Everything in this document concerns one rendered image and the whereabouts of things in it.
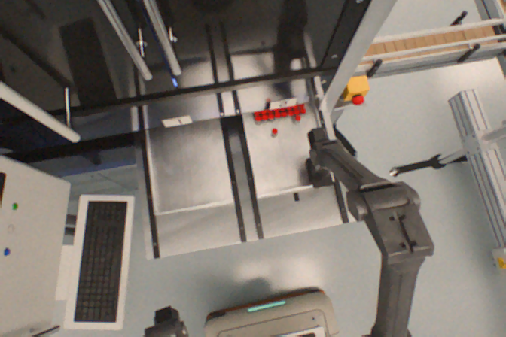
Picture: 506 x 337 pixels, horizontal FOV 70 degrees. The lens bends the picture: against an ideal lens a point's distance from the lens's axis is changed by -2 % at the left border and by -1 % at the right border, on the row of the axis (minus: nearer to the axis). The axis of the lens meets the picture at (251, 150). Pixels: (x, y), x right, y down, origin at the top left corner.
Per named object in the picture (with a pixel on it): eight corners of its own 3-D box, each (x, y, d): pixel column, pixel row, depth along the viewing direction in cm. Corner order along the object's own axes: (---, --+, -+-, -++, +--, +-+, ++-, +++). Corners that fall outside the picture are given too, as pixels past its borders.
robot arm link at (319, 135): (312, 157, 98) (344, 152, 98) (303, 120, 103) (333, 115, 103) (309, 173, 109) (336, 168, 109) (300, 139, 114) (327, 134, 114)
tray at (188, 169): (145, 119, 130) (142, 116, 126) (217, 107, 131) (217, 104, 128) (156, 214, 121) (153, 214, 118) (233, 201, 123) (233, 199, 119)
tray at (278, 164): (239, 104, 132) (239, 100, 128) (309, 92, 133) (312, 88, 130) (257, 196, 123) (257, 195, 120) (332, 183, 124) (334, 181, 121)
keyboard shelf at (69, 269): (60, 194, 133) (56, 193, 130) (136, 195, 133) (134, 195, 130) (41, 327, 121) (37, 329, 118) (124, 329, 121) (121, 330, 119)
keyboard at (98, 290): (89, 201, 130) (86, 199, 127) (128, 201, 130) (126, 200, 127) (74, 321, 119) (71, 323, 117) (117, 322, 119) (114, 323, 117)
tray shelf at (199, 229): (133, 124, 131) (132, 122, 129) (322, 92, 135) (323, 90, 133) (147, 259, 119) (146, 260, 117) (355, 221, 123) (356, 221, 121)
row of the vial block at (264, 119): (254, 120, 130) (254, 116, 125) (303, 112, 131) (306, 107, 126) (255, 125, 129) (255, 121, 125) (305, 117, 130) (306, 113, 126)
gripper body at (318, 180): (324, 157, 118) (328, 147, 112) (333, 186, 114) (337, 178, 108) (305, 160, 118) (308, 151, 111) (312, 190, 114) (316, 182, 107)
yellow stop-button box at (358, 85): (338, 83, 125) (343, 73, 118) (358, 79, 126) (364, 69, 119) (343, 102, 124) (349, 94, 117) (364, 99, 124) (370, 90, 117)
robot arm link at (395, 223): (382, 246, 53) (449, 233, 53) (351, 187, 64) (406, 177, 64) (369, 386, 78) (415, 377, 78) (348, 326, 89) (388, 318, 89)
